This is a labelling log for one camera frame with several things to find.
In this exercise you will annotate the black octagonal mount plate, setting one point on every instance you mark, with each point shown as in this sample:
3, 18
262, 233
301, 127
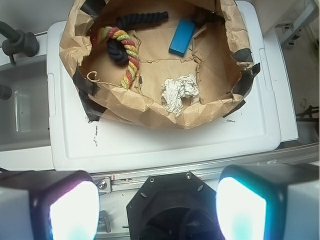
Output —
177, 206

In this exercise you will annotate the clear plastic bin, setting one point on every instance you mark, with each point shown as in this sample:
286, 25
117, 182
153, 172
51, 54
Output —
24, 104

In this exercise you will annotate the grey metal frame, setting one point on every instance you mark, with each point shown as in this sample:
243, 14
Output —
292, 29

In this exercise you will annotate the blue rectangular block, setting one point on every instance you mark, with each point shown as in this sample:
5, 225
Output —
181, 38

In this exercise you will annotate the brown paper bag liner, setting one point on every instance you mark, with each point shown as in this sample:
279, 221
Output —
117, 53

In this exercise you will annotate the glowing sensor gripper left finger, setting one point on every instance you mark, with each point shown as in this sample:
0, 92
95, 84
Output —
48, 205

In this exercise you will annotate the crumpled white paper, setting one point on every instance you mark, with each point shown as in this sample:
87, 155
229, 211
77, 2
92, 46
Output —
174, 91

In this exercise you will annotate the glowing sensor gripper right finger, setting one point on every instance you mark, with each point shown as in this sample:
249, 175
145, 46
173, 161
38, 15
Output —
269, 202

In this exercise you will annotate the white plastic bin lid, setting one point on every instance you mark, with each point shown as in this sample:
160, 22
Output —
109, 145

